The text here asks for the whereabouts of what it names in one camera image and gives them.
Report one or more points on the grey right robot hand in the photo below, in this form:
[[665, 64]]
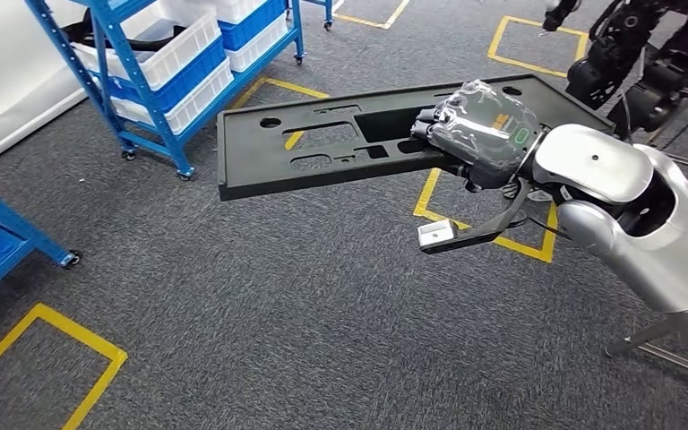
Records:
[[486, 136]]

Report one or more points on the black plastic mounting plate part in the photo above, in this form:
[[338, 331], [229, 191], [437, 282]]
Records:
[[249, 160]]

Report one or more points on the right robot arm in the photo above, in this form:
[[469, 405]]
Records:
[[676, 261]]

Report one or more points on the blue metal shelf rack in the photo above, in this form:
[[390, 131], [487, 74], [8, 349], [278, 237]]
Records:
[[326, 12], [0, 212], [145, 101]]

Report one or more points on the black humanoid robot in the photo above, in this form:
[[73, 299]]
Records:
[[617, 53]]

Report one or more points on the yellow floor tape square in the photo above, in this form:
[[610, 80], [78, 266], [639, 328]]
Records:
[[83, 338], [296, 88]]

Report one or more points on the white plastic bin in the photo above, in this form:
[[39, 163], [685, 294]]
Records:
[[172, 59], [261, 50], [201, 101], [234, 9]]

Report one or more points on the black rubber strip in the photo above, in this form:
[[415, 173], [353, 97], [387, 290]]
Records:
[[142, 44]]

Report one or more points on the white car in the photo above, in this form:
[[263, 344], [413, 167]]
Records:
[[0, 89]]

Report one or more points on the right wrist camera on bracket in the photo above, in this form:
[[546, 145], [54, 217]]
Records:
[[436, 234]]

